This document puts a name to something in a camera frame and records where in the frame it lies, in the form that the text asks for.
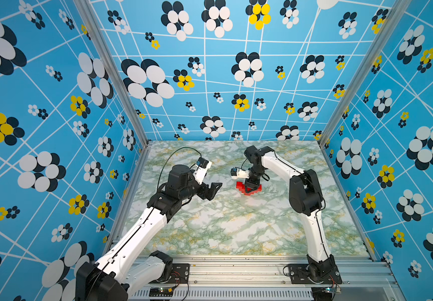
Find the long red lego brick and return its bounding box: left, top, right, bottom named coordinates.
left=236, top=181, right=262, bottom=196

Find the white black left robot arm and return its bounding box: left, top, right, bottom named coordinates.
left=75, top=158, right=222, bottom=300

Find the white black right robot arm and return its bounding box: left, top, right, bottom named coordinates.
left=231, top=145, right=341, bottom=283

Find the left controller board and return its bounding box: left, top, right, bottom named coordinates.
left=149, top=287, right=175, bottom=299

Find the controller board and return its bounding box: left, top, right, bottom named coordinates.
left=312, top=287, right=338, bottom=301
left=149, top=287, right=175, bottom=299

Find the right controller board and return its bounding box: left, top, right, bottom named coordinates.
left=312, top=287, right=338, bottom=301

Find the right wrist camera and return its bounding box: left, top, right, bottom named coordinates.
left=230, top=168, right=250, bottom=179

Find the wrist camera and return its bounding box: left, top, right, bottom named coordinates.
left=230, top=168, right=250, bottom=179
left=193, top=157, right=212, bottom=184

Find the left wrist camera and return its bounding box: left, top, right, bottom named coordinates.
left=193, top=157, right=212, bottom=184

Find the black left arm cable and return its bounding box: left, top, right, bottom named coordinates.
left=155, top=146, right=203, bottom=191

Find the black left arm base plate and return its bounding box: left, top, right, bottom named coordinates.
left=150, top=263, right=191, bottom=284

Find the aluminium left table rail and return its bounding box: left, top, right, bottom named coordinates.
left=103, top=141, right=152, bottom=253

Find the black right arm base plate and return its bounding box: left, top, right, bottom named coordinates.
left=282, top=264, right=343, bottom=285

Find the aluminium right corner post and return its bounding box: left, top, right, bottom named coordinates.
left=319, top=0, right=412, bottom=149

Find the aluminium corner post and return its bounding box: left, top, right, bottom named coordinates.
left=319, top=0, right=412, bottom=149
left=74, top=0, right=149, bottom=149

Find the aluminium left corner post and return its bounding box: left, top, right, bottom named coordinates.
left=74, top=0, right=149, bottom=149

